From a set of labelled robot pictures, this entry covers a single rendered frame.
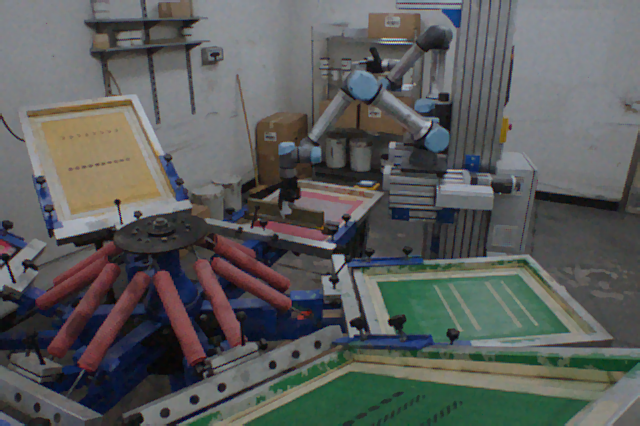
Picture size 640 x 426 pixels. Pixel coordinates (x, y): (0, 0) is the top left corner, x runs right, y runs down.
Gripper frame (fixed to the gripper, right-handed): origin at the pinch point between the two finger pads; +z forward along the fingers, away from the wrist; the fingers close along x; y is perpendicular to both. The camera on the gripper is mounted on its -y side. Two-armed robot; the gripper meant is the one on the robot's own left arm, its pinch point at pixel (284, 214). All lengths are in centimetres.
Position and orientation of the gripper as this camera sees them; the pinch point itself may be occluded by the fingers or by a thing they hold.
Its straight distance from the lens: 226.2
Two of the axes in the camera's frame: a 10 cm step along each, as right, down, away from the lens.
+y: 9.1, 1.7, -3.8
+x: 4.2, -3.6, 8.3
